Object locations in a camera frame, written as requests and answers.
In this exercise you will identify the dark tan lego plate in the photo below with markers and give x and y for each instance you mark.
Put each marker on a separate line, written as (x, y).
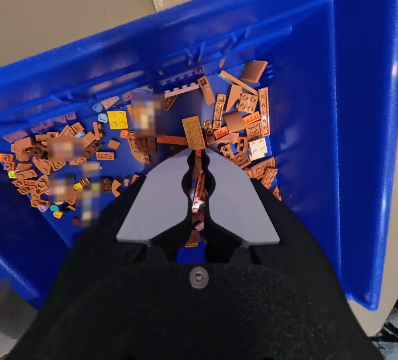
(193, 132)

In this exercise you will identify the reddish brown long lego plate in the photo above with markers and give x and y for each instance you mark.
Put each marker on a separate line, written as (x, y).
(199, 195)

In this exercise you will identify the blue plastic bin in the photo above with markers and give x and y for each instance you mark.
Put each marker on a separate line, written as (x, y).
(311, 117)

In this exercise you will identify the white square lego plate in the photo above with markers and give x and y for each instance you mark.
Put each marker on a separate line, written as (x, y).
(258, 149)

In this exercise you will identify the yellow square lego plate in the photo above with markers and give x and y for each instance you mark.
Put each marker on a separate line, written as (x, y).
(117, 119)

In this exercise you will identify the pile of brown lego pieces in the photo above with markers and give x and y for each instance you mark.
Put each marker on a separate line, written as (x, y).
(261, 108)

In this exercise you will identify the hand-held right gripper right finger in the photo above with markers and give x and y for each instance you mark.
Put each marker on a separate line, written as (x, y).
(239, 210)

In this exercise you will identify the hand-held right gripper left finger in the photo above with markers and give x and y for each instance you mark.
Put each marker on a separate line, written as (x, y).
(155, 207)

